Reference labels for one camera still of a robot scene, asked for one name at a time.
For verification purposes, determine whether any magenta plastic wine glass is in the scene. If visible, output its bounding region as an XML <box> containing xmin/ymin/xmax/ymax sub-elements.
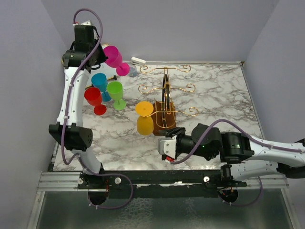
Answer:
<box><xmin>103</xmin><ymin>45</ymin><xmax>130</xmax><ymax>76</ymax></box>

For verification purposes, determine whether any blue plastic wine glass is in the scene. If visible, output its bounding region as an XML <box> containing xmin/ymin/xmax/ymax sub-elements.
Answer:
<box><xmin>91</xmin><ymin>73</ymin><xmax>111</xmax><ymax>102</ymax></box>

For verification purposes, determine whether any green plastic wine glass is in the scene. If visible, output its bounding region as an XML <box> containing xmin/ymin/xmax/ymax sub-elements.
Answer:
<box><xmin>107</xmin><ymin>81</ymin><xmax>126</xmax><ymax>110</ymax></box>

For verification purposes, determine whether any red plastic wine glass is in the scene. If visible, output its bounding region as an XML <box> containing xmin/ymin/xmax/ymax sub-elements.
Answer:
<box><xmin>84</xmin><ymin>87</ymin><xmax>107</xmax><ymax>115</ymax></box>

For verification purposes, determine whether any yellow plastic wine glass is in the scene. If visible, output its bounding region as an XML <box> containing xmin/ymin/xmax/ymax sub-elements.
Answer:
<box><xmin>135</xmin><ymin>101</ymin><xmax>154</xmax><ymax>135</ymax></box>

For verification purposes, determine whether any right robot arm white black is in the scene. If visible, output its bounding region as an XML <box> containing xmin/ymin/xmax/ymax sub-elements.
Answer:
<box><xmin>158</xmin><ymin>124</ymin><xmax>305</xmax><ymax>187</ymax></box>

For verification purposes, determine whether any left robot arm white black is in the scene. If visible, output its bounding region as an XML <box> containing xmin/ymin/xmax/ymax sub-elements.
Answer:
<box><xmin>49</xmin><ymin>24</ymin><xmax>108</xmax><ymax>188</ymax></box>

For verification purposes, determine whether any white whiteboard eraser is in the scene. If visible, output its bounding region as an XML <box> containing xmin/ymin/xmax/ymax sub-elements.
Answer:
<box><xmin>131</xmin><ymin>57</ymin><xmax>146</xmax><ymax>66</ymax></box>

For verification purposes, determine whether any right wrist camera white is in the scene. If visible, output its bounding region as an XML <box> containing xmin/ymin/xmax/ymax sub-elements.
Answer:
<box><xmin>158</xmin><ymin>136</ymin><xmax>177</xmax><ymax>163</ymax></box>

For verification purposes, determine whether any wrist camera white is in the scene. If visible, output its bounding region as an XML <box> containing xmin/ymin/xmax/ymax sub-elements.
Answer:
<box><xmin>158</xmin><ymin>136</ymin><xmax>177</xmax><ymax>163</ymax></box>
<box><xmin>82</xmin><ymin>20</ymin><xmax>92</xmax><ymax>26</ymax></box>

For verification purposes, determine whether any small whiteboard gold frame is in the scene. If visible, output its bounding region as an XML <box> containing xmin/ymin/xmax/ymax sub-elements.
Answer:
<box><xmin>61</xmin><ymin>40</ymin><xmax>116</xmax><ymax>89</ymax></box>

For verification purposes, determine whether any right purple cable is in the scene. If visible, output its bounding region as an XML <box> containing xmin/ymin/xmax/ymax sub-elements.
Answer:
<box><xmin>170</xmin><ymin>119</ymin><xmax>305</xmax><ymax>207</ymax></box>

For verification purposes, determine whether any purple cable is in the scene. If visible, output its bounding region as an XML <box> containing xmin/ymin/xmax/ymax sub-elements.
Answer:
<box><xmin>170</xmin><ymin>119</ymin><xmax>305</xmax><ymax>207</ymax></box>
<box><xmin>61</xmin><ymin>8</ymin><xmax>134</xmax><ymax>210</ymax></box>

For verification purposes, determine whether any gold wire wine glass rack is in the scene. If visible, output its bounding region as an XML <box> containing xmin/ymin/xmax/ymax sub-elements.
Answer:
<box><xmin>138</xmin><ymin>66</ymin><xmax>199</xmax><ymax>136</ymax></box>

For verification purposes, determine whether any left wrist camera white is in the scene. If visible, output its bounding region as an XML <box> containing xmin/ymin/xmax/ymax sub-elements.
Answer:
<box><xmin>82</xmin><ymin>20</ymin><xmax>92</xmax><ymax>26</ymax></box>

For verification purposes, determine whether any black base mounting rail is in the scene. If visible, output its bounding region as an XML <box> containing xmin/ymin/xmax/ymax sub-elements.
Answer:
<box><xmin>78</xmin><ymin>170</ymin><xmax>246</xmax><ymax>199</ymax></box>

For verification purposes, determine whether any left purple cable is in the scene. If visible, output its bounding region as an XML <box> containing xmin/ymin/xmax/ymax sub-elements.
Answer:
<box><xmin>61</xmin><ymin>8</ymin><xmax>134</xmax><ymax>210</ymax></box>

